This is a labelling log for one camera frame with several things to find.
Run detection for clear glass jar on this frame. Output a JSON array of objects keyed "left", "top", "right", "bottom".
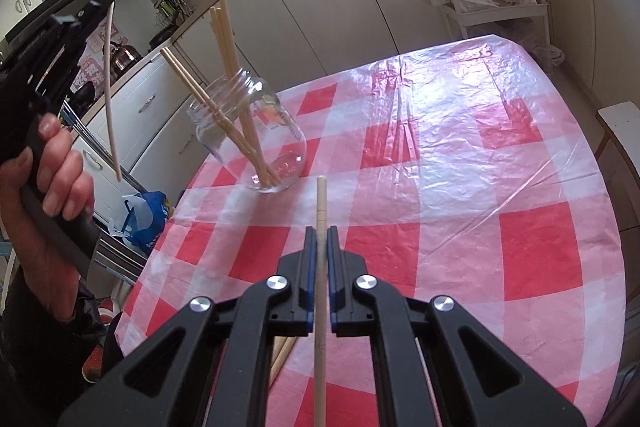
[{"left": 188, "top": 69, "right": 307, "bottom": 193}]

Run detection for cream kitchen cabinets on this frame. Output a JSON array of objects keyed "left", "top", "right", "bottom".
[{"left": 0, "top": 0, "right": 640, "bottom": 228}]

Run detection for person's left hand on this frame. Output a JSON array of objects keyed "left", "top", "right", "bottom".
[{"left": 1, "top": 114, "right": 94, "bottom": 322}]

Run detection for copper kettle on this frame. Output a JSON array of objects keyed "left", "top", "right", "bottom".
[{"left": 104, "top": 41, "right": 142, "bottom": 79}]

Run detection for red white checkered tablecloth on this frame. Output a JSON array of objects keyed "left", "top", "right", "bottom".
[{"left": 116, "top": 36, "right": 626, "bottom": 425}]

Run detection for blue plastic bag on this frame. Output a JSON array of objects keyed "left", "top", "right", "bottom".
[{"left": 108, "top": 191, "right": 174, "bottom": 257}]

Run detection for white chair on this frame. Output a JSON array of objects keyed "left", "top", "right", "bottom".
[{"left": 594, "top": 101, "right": 640, "bottom": 183}]

